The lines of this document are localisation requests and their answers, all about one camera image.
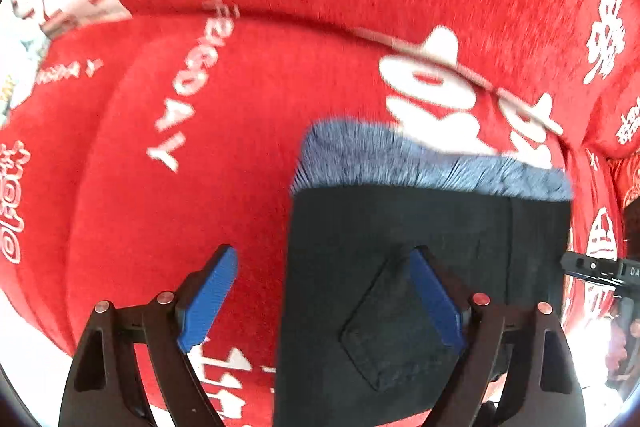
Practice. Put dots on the red patterned cushion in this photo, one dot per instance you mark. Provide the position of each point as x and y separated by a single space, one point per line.
627 182

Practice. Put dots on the red printed sofa cover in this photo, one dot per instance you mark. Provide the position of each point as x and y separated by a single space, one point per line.
250 107

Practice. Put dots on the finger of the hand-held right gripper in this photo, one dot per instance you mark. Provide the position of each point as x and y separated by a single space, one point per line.
587 266

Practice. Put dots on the dark pants with ribbed waistband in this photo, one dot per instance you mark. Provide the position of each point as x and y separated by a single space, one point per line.
400 237

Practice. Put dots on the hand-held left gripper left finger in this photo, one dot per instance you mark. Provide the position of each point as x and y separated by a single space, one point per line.
207 302

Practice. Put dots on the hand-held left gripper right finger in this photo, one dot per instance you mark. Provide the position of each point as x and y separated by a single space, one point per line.
436 302

